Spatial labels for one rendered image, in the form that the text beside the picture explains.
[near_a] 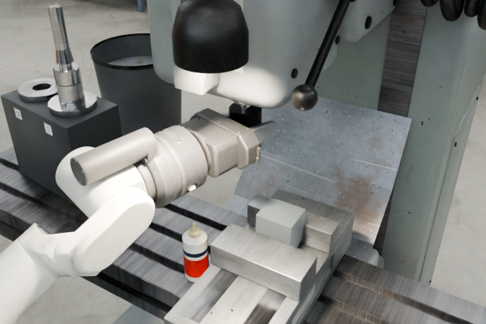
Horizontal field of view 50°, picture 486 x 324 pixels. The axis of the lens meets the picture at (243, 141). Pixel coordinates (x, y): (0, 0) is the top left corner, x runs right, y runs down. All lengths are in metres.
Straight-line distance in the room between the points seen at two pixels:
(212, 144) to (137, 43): 2.38
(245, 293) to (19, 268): 0.32
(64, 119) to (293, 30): 0.55
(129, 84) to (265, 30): 2.09
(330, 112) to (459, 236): 1.61
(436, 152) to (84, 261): 0.73
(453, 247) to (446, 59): 1.63
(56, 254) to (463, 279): 2.01
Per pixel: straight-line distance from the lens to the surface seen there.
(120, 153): 0.60
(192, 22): 0.47
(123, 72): 2.61
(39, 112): 1.05
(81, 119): 1.00
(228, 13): 0.47
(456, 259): 2.49
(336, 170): 1.10
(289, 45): 0.59
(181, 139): 0.65
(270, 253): 0.78
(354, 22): 0.74
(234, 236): 0.81
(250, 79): 0.60
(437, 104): 1.04
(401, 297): 0.91
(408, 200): 1.16
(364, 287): 0.92
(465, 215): 2.76
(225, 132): 0.69
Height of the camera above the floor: 1.60
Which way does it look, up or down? 31 degrees down
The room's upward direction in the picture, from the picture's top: straight up
